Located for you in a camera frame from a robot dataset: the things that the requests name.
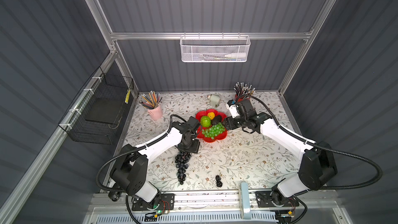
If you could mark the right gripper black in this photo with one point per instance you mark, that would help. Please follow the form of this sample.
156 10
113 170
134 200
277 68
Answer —
228 121

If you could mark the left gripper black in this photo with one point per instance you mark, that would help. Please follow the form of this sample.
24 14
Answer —
194 149

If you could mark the dark purple fake grape bunch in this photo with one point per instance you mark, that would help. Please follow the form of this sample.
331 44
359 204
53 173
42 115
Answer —
182 160

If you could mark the green fake grape bunch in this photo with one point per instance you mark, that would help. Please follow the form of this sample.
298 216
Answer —
214 131

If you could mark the green fake custard apple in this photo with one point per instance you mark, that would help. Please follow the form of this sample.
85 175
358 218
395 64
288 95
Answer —
205 122

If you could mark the dark fake avocado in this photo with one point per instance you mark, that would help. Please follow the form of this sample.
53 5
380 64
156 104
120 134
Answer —
216 120

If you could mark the yellow fake pear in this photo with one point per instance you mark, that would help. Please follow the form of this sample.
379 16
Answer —
211 115

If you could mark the small dark grape cluster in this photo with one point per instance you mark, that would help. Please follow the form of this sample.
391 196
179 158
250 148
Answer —
219 183

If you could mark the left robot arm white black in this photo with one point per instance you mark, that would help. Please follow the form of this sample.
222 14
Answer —
129 171

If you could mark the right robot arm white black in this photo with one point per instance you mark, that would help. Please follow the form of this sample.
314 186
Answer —
317 165

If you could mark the red flower-shaped fruit bowl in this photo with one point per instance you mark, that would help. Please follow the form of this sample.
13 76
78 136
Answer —
204 113

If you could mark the red pen cup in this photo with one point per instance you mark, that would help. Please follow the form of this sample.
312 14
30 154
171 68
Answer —
237 98

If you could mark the pens bundle in red cup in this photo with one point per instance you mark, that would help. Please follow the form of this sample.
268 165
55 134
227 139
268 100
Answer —
244 89

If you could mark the white pencil sharpener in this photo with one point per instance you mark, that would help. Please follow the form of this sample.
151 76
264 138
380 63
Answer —
214 100

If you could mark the pink pencil cup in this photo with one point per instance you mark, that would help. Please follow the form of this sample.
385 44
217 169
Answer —
156 113

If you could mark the coloured pencils bundle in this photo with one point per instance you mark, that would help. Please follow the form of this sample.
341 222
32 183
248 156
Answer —
150 100

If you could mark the yellow tag on basket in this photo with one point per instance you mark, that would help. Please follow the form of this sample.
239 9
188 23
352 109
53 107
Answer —
127 97

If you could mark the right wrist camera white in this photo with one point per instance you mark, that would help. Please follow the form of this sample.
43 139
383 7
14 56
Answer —
232 107

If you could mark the light blue rail bracket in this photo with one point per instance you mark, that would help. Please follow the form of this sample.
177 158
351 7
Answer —
244 201

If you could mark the white wire mesh basket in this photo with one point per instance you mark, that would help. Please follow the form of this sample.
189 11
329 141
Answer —
214 49

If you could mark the black wire wall basket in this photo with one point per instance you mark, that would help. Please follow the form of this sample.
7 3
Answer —
100 111

